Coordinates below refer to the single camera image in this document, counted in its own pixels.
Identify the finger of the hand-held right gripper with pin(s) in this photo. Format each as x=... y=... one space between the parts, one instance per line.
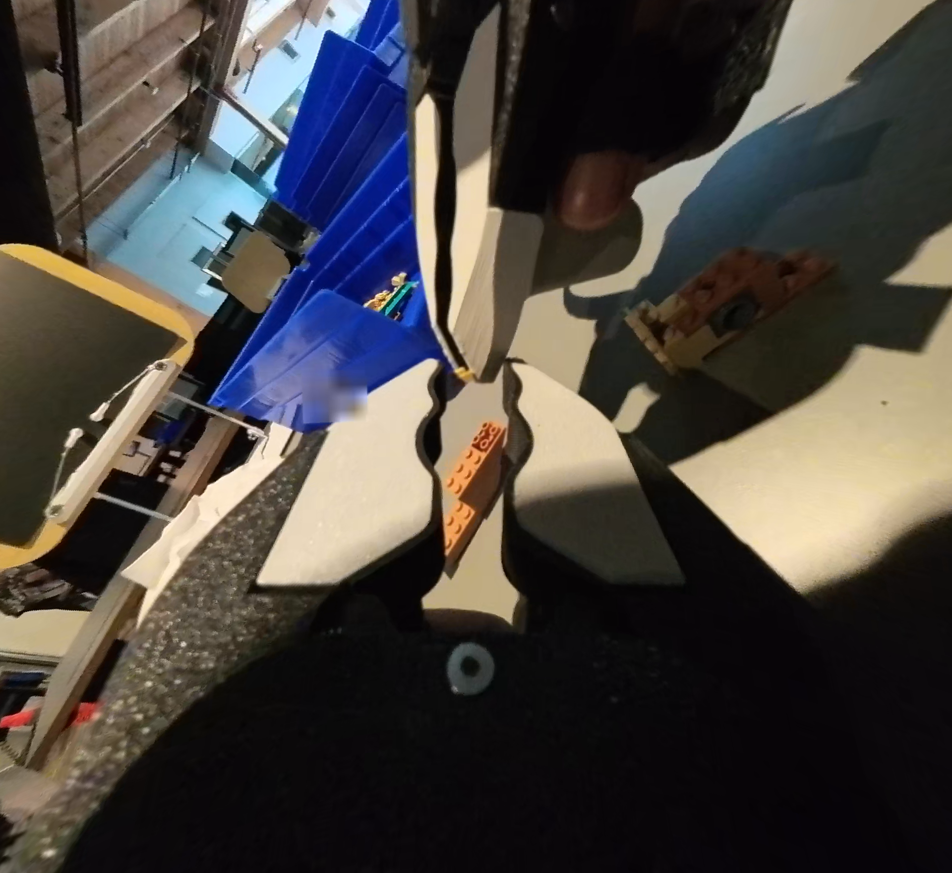
x=425 y=204
x=494 y=278

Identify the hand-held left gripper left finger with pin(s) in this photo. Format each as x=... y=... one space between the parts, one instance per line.
x=349 y=501

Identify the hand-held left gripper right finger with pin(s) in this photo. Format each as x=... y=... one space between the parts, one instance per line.
x=587 y=501

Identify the brown wedge brick piece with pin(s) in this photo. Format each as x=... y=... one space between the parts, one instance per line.
x=468 y=486

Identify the brown and tan brick assembly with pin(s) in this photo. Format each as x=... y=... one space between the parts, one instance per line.
x=714 y=308

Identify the grey desk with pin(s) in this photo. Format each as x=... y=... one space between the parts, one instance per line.
x=818 y=442

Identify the person's right hand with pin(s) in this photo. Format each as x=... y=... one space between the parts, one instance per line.
x=599 y=192

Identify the pile of loose brick pieces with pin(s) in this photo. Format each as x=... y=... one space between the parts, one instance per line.
x=390 y=300

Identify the row of blue bins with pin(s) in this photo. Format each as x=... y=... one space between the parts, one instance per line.
x=349 y=114

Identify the white crumpled paper bag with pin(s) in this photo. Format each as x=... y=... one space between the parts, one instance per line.
x=178 y=538

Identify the beige square panel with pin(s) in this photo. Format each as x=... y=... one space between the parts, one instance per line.
x=256 y=271

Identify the white bar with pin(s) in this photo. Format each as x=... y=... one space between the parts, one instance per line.
x=111 y=434

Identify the black board with yellow rim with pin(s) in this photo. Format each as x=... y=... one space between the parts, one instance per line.
x=67 y=382

